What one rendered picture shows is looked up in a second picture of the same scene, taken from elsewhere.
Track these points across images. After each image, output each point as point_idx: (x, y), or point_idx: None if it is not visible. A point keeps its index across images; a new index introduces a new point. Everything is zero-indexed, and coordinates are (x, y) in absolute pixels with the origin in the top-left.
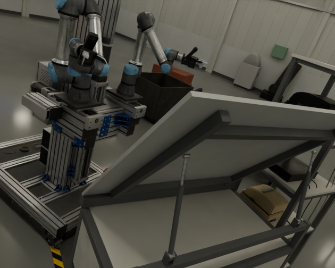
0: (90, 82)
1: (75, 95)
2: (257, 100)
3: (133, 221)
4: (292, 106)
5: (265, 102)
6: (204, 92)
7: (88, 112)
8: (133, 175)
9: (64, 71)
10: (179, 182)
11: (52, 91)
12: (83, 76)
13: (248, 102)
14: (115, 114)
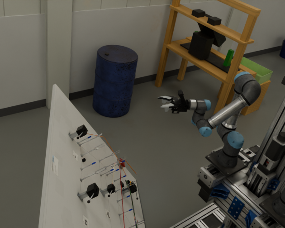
0: (230, 151)
1: (219, 152)
2: (52, 111)
3: None
4: (49, 135)
5: (51, 115)
6: (54, 87)
7: (217, 172)
8: None
9: (220, 128)
10: None
11: (244, 153)
12: (226, 141)
13: (50, 106)
14: (249, 208)
